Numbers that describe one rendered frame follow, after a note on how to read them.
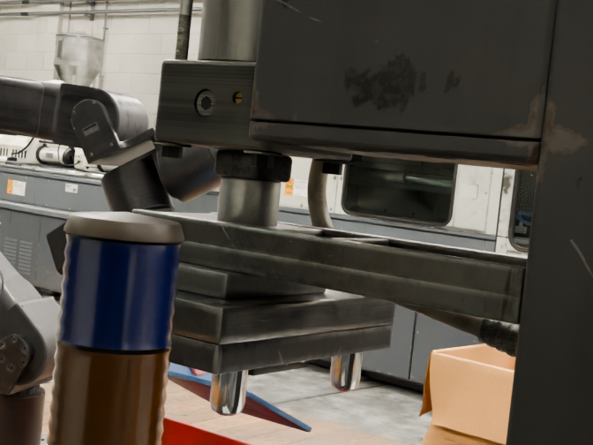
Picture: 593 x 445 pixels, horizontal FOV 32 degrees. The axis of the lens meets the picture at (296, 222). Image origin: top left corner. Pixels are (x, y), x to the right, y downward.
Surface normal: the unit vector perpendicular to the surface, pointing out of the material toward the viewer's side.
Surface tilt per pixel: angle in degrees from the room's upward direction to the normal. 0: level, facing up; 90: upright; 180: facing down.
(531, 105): 90
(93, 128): 90
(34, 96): 86
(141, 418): 76
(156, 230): 71
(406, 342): 90
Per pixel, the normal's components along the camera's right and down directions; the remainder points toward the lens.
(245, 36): -0.24, 0.03
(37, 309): 0.72, -0.65
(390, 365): -0.64, -0.03
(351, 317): 0.80, 0.11
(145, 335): 0.62, 0.35
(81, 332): -0.43, 0.25
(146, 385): 0.68, -0.14
